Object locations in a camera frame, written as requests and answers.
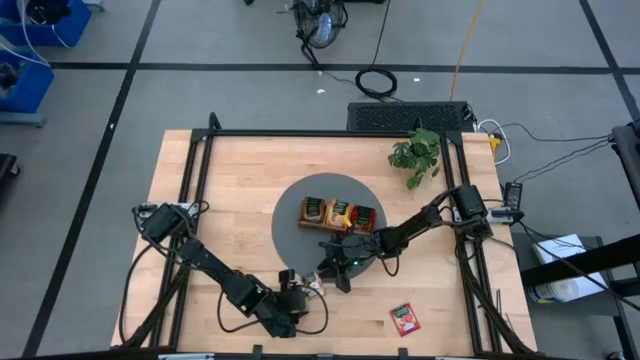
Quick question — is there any black power adapter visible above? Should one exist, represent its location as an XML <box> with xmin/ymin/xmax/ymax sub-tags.
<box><xmin>502</xmin><ymin>181</ymin><xmax>524</xmax><ymax>210</ymax></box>

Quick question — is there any yellow floor cable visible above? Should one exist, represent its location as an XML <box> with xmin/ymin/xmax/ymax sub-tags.
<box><xmin>448</xmin><ymin>0</ymin><xmax>486</xmax><ymax>101</ymax></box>

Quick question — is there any white printed box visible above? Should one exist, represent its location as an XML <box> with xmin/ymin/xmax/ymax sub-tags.
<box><xmin>530</xmin><ymin>232</ymin><xmax>610</xmax><ymax>305</ymax></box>

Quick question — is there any black floor fan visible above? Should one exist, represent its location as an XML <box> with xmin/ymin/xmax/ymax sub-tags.
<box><xmin>276</xmin><ymin>0</ymin><xmax>350</xmax><ymax>69</ymax></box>

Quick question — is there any black caster base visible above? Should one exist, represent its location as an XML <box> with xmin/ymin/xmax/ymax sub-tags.
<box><xmin>0</xmin><ymin>153</ymin><xmax>21</xmax><ymax>182</ymax></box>

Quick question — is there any blue plastic bin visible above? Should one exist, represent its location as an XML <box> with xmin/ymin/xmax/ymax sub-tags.
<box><xmin>0</xmin><ymin>48</ymin><xmax>55</xmax><ymax>115</ymax></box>
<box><xmin>0</xmin><ymin>0</ymin><xmax>93</xmax><ymax>49</ymax></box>

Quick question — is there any black perforated computer case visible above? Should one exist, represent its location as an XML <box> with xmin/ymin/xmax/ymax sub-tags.
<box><xmin>346</xmin><ymin>101</ymin><xmax>475</xmax><ymax>133</ymax></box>

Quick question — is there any grey side table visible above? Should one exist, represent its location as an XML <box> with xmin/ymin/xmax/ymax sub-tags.
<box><xmin>509</xmin><ymin>229</ymin><xmax>631</xmax><ymax>317</ymax></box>

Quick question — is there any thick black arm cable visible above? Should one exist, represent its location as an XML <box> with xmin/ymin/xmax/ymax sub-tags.
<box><xmin>117</xmin><ymin>232</ymin><xmax>174</xmax><ymax>346</ymax></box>

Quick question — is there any black aluminium table frame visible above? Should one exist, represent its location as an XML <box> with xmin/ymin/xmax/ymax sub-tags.
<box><xmin>112</xmin><ymin>112</ymin><xmax>539</xmax><ymax>359</ymax></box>

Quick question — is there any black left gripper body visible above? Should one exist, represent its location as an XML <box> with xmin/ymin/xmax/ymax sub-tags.
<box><xmin>277</xmin><ymin>288</ymin><xmax>310</xmax><ymax>326</ymax></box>

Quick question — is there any wooden three-compartment tray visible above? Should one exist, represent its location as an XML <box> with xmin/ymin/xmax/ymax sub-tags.
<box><xmin>298</xmin><ymin>195</ymin><xmax>378</xmax><ymax>237</ymax></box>

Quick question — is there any coiled black cable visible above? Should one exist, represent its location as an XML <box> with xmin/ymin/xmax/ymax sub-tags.
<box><xmin>353</xmin><ymin>0</ymin><xmax>400</xmax><ymax>101</ymax></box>

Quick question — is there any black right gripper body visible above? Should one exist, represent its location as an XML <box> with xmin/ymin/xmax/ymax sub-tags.
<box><xmin>344</xmin><ymin>239</ymin><xmax>384</xmax><ymax>274</ymax></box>

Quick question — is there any green potted plant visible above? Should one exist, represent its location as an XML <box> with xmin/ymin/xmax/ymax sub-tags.
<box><xmin>387</xmin><ymin>127</ymin><xmax>442</xmax><ymax>190</ymax></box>

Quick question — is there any white looped cable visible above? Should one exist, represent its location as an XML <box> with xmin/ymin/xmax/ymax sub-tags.
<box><xmin>474</xmin><ymin>117</ymin><xmax>513</xmax><ymax>166</ymax></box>

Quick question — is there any black metal beam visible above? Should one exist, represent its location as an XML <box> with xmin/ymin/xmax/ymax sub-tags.
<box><xmin>519</xmin><ymin>232</ymin><xmax>640</xmax><ymax>289</ymax></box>

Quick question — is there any round grey woven mat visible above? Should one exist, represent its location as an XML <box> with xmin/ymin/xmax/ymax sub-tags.
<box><xmin>270</xmin><ymin>172</ymin><xmax>389</xmax><ymax>282</ymax></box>

